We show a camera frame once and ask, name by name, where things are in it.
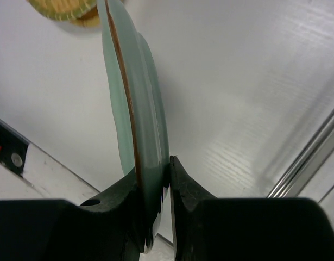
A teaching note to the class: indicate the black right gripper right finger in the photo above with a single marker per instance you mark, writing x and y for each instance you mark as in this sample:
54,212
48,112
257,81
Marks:
209,228

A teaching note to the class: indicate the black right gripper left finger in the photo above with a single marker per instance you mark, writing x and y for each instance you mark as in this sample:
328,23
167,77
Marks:
106,227

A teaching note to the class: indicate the teal floral ceramic plate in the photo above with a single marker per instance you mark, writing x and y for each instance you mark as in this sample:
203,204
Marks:
137,108

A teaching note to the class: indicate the large orange woven plate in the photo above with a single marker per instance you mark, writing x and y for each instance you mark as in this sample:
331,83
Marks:
89,20

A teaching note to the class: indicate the green rimmed woven plate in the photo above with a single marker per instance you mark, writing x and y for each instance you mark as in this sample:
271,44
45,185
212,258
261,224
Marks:
66,10

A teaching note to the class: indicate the metal wire dish rack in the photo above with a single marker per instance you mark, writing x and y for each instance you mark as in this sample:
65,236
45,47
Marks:
306,165

